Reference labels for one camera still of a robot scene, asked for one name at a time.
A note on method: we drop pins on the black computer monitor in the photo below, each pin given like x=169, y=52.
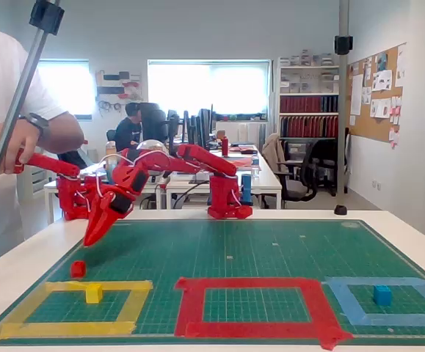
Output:
x=192, y=132
x=155, y=121
x=173, y=128
x=206, y=124

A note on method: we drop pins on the red tape square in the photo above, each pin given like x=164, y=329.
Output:
x=252, y=330

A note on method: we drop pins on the wide bright window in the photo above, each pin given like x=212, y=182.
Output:
x=208, y=84

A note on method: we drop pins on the blue cube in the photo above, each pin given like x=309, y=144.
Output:
x=382, y=295

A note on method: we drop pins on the cork notice board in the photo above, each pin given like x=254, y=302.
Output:
x=366, y=121

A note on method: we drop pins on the person's left forearm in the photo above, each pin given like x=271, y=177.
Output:
x=65, y=133

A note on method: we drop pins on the seated person dark sweater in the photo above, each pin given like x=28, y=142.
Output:
x=126, y=135

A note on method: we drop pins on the green cutting mat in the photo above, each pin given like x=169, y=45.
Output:
x=160, y=249

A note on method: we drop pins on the small red bottle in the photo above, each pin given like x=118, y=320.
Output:
x=225, y=144

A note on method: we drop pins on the colourful drink bottle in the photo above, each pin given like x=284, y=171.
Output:
x=110, y=148

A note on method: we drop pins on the yellow tape square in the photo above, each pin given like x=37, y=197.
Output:
x=69, y=328

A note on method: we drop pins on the white helmet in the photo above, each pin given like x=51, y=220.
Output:
x=151, y=144

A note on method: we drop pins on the white tool pegboard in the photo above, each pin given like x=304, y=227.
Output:
x=118, y=86

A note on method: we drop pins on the blue tape square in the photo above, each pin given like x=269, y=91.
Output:
x=381, y=319

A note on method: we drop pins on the person's left hand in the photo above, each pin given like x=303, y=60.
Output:
x=21, y=139

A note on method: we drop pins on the red cube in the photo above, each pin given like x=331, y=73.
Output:
x=78, y=269

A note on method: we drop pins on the black office chair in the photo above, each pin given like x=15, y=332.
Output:
x=300, y=190
x=326, y=154

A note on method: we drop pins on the black pole clamp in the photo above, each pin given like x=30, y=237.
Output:
x=47, y=16
x=343, y=44

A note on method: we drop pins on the white bookcase with binders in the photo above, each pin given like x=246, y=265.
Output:
x=307, y=104

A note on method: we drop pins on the small bright window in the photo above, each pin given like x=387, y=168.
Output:
x=72, y=88

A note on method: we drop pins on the yellow cube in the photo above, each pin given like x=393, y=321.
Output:
x=94, y=294

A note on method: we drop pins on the white drawer cabinet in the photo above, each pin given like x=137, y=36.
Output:
x=36, y=183

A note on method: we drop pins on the red leader arm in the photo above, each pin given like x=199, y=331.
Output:
x=69, y=194

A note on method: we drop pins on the black wristwatch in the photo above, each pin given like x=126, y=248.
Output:
x=37, y=122

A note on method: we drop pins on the beige jacket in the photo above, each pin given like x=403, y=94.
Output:
x=272, y=150

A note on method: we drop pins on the small black knob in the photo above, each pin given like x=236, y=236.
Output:
x=340, y=210

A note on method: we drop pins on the red robot arm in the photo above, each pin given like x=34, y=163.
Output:
x=205, y=157

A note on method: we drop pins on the upright grey pole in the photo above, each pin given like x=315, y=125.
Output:
x=341, y=110

